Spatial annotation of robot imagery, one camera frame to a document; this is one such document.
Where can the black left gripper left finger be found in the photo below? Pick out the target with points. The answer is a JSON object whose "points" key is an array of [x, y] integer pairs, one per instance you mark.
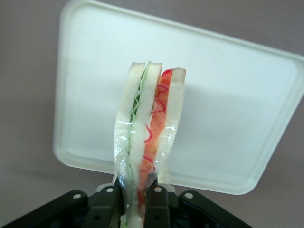
{"points": [[104, 206]]}

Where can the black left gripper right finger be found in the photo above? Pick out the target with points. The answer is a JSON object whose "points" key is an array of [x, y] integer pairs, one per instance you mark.
{"points": [[156, 206]]}

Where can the triangular sandwich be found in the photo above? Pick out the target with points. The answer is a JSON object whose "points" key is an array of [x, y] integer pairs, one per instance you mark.
{"points": [[139, 123]]}

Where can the cream plastic tray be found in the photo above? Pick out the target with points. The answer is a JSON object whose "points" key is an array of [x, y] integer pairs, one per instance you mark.
{"points": [[225, 107]]}

